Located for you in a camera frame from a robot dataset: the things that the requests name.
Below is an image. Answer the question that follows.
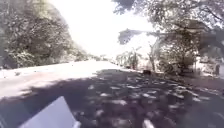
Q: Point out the row of trees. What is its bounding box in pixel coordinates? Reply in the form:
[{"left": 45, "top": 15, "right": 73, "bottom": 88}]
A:
[
  {"left": 0, "top": 0, "right": 101, "bottom": 70},
  {"left": 111, "top": 0, "right": 224, "bottom": 77}
]

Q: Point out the grey asphalt road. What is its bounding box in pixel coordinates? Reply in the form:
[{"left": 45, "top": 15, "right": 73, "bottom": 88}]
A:
[{"left": 0, "top": 59, "right": 224, "bottom": 128}]

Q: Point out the robot's own part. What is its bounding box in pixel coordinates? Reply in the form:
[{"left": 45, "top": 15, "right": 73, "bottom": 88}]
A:
[
  {"left": 142, "top": 119, "right": 155, "bottom": 128},
  {"left": 73, "top": 120, "right": 82, "bottom": 128}
]

